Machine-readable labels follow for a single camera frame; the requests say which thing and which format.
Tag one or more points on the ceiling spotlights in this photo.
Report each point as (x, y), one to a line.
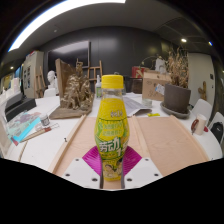
(183, 40)

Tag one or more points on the small round clear dish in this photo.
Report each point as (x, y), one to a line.
(147, 103)

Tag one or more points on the clear spray bottle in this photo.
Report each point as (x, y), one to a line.
(98, 90)

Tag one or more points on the red box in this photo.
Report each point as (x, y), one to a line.
(138, 71)

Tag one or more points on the grey pot with dried plant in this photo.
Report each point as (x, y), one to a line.
(176, 96)

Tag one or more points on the black wall screen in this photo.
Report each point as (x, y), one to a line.
(68, 56)

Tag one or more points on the long ceiling light strip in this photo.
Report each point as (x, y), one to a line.
(56, 13)

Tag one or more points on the black case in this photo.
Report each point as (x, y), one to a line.
(18, 106)

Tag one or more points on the long paint brush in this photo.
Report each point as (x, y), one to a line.
(40, 131)

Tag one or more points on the light plywood board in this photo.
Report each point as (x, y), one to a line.
(163, 140)

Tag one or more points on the grey plant saucer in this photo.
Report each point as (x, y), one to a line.
(173, 113)

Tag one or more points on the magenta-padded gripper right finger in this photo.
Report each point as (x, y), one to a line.
(143, 171)

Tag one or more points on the small paint jar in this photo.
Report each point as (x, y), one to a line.
(44, 120)

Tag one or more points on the brown cardboard box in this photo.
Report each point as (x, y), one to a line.
(151, 86)

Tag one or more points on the colourful picture book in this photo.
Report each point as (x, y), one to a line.
(21, 126)

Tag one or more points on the flat round red coaster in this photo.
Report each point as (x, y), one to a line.
(206, 129)

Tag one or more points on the white cabinet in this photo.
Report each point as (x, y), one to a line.
(30, 73)

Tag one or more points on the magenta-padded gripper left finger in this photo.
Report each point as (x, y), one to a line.
(80, 171)

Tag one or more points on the small yellow strip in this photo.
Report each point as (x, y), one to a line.
(153, 114)

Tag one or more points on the wooden figure statue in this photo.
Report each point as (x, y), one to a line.
(202, 90)

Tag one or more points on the wooden easel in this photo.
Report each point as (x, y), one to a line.
(40, 83)
(95, 71)

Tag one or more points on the yellow drink bottle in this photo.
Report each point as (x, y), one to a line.
(111, 120)

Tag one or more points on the printed paper sheets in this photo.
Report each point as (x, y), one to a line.
(131, 105)

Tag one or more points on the white torso statue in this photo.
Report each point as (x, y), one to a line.
(160, 65)

